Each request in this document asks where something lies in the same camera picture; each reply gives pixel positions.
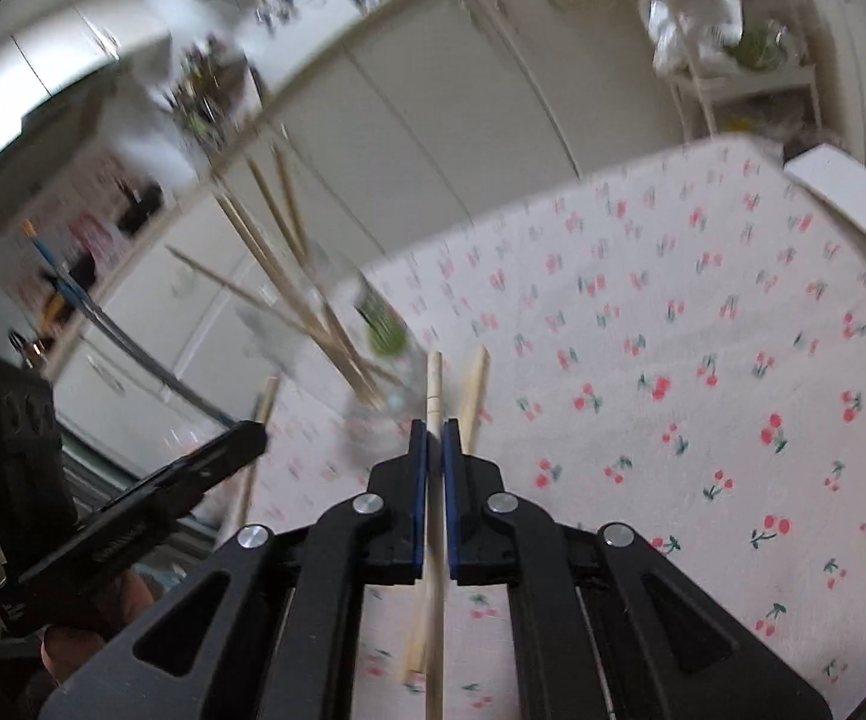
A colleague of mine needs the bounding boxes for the white plastic bag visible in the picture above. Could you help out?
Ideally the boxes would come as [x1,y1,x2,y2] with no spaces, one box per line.
[646,0,745,76]

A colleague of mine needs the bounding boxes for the cream base cabinets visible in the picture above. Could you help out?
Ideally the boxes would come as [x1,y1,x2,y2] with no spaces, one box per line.
[46,0,704,466]

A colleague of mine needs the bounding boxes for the cherry print tablecloth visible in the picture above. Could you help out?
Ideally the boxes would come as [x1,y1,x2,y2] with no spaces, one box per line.
[218,131,866,720]

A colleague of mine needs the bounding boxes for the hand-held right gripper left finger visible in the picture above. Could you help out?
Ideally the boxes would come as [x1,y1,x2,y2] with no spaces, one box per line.
[35,420,430,720]

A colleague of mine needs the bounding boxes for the row of wooden chopsticks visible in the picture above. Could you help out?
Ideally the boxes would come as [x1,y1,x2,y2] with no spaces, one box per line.
[218,347,494,691]

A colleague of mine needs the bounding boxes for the cream wall cabinets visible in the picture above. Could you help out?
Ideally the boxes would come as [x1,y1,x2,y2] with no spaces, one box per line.
[0,4,175,181]

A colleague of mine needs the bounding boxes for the person's left hand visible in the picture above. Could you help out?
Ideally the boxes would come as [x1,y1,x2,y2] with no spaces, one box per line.
[41,572,156,685]

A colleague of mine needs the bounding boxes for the pink wall stickers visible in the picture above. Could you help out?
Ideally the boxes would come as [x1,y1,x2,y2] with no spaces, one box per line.
[0,150,171,293]

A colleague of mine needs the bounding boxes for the white rolling cart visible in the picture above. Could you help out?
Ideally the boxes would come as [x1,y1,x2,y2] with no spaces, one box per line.
[628,0,835,155]

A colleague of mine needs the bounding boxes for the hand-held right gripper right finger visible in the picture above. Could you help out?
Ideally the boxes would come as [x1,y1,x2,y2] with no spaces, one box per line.
[442,418,833,720]

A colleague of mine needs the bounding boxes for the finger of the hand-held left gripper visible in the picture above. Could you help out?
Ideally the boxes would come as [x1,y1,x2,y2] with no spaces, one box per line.
[140,420,269,520]

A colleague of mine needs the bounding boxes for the black wok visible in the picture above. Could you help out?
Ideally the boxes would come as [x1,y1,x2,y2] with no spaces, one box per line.
[113,178,165,235]

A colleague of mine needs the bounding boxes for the light wooden chopstick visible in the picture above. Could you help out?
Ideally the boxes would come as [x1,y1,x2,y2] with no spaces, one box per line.
[424,351,447,720]
[269,144,374,391]
[164,244,404,391]
[212,190,385,410]
[245,157,381,402]

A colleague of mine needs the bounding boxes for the clear glass jar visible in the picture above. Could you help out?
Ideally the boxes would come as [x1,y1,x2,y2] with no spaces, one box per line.
[241,247,441,466]

